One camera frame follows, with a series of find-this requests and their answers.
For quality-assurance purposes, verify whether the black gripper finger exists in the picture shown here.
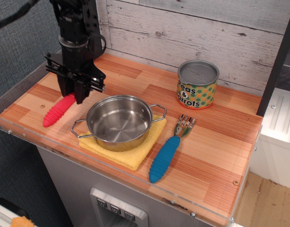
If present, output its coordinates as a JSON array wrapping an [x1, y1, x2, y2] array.
[[74, 81, 90, 105], [57, 74, 74, 96]]

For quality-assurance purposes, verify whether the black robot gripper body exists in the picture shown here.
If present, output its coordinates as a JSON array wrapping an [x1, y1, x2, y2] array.
[[45, 46, 106, 92]]

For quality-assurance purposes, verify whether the red handled metal spoon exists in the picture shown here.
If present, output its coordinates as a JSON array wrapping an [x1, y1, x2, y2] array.
[[43, 93, 76, 128]]

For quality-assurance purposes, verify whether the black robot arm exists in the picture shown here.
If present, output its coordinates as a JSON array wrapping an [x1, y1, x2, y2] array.
[[45, 0, 106, 104]]

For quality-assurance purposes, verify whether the stainless steel pot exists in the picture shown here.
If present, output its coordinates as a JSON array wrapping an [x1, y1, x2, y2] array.
[[71, 95, 167, 152]]

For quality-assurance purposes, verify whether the yellow folded cloth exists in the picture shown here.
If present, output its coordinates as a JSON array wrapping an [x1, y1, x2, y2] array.
[[79, 119, 167, 171]]

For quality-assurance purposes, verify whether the grey toy fridge cabinet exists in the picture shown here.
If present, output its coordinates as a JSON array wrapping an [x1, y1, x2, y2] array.
[[37, 147, 210, 227]]

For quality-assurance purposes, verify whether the peas and carrots can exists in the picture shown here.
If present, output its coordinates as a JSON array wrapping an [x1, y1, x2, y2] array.
[[176, 60, 220, 110]]

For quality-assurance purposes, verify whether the silver ice dispenser panel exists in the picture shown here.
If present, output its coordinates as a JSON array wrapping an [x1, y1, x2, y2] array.
[[90, 187, 149, 227]]

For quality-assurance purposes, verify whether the orange object bottom left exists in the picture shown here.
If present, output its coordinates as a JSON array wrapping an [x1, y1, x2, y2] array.
[[10, 216, 35, 227]]

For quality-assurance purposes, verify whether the white toy sink unit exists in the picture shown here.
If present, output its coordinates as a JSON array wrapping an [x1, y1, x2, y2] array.
[[249, 88, 290, 188]]

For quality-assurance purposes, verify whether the dark left shelf post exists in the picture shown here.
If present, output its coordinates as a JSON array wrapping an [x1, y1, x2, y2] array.
[[80, 0, 103, 59]]

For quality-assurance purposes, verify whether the dark shelf post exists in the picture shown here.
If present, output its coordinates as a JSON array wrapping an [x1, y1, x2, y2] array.
[[256, 19, 290, 117], [80, 0, 103, 59]]

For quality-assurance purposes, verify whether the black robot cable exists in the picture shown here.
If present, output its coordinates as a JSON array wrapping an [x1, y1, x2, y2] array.
[[0, 0, 107, 57]]

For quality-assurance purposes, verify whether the blue handled metal fork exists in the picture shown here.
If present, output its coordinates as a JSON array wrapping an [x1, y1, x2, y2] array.
[[149, 114, 196, 183]]

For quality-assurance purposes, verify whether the dark right shelf post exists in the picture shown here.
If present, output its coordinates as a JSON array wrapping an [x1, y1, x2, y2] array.
[[256, 19, 290, 117]]

